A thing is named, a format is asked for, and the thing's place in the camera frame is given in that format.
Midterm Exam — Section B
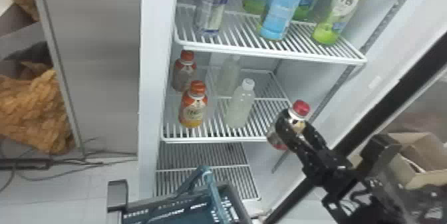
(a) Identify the white and blue bottle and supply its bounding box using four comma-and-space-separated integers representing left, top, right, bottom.
193, 0, 235, 37

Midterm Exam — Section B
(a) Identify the clear bottle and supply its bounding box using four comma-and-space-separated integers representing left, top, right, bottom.
216, 55, 243, 97

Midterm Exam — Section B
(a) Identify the white fridge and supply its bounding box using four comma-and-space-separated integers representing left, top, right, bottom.
29, 0, 447, 217

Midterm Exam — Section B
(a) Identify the green bottle with white label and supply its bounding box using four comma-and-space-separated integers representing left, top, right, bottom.
311, 0, 371, 47

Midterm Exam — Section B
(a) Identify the orange bottle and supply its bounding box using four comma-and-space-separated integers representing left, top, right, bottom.
178, 80, 209, 129

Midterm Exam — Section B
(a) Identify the fridge door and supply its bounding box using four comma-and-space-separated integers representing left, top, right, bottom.
263, 31, 447, 224

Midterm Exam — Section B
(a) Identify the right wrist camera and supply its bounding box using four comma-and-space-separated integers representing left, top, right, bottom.
359, 134, 403, 184

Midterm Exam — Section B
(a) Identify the cardboard box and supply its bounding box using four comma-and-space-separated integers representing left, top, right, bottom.
383, 131, 447, 190

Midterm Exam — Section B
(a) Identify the black cable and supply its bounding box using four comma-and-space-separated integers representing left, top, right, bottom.
0, 140, 138, 193

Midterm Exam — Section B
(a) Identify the brown bottle with red cap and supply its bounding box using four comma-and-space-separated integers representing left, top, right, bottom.
170, 50, 198, 93
266, 99, 312, 151

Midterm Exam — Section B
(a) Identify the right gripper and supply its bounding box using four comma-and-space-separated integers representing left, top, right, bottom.
274, 111, 355, 189

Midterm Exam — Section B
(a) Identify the blue basket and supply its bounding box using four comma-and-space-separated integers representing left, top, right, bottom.
106, 165, 253, 224

